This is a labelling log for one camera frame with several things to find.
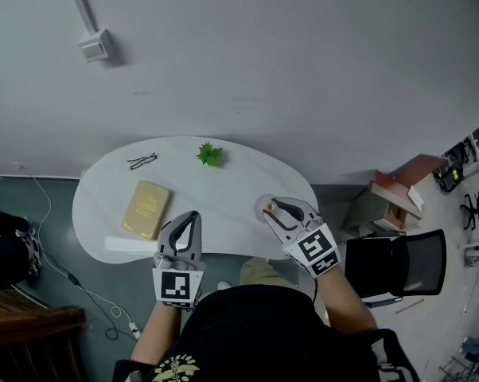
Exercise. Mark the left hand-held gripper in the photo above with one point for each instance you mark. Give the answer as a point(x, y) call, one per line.
point(177, 287)

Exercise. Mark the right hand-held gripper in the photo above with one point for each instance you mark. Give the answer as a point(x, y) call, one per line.
point(315, 251)

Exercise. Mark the small pink round object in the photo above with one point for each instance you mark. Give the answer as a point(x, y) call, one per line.
point(262, 207)

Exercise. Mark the person's right forearm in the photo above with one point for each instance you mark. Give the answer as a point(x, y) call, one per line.
point(345, 301)

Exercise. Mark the person's left forearm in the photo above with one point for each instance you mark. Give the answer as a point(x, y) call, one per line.
point(158, 332)

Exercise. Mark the white oval table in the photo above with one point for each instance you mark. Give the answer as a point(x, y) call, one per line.
point(223, 189)

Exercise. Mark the golden book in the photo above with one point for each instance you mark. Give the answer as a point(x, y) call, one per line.
point(147, 209)

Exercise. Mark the person's khaki trouser leg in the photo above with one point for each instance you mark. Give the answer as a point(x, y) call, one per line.
point(263, 273)

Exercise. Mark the person's white shoe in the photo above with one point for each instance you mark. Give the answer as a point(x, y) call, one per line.
point(224, 285)

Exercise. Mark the small green plant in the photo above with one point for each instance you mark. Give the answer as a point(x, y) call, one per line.
point(209, 154)

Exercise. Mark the black rimmed glasses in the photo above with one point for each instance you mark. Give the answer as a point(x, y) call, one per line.
point(136, 163)

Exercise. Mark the open cardboard box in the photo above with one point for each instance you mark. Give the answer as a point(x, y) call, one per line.
point(382, 201)

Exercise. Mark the person's black printed shirt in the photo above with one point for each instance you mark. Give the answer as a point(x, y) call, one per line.
point(255, 332)

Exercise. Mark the white book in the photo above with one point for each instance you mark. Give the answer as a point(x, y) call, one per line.
point(415, 198)

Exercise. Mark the black mesh office chair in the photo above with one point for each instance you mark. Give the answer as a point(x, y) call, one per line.
point(414, 263)

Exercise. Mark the thin pink rod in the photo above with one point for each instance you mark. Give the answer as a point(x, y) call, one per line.
point(410, 305)

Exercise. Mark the blue white patterned sneaker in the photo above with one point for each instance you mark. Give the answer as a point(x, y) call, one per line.
point(30, 249)

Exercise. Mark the black and yellow device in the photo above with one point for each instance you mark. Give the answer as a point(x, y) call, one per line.
point(449, 176)

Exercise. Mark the black bag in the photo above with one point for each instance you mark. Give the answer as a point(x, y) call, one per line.
point(2, 253)

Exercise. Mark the dark wooden bench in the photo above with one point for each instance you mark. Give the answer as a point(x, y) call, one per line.
point(24, 332)

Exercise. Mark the small white device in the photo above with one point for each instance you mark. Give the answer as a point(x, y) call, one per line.
point(474, 256)

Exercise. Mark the metal rack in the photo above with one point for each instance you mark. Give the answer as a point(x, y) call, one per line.
point(470, 358)

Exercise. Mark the white wall switch box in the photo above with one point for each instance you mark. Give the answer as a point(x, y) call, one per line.
point(95, 46)

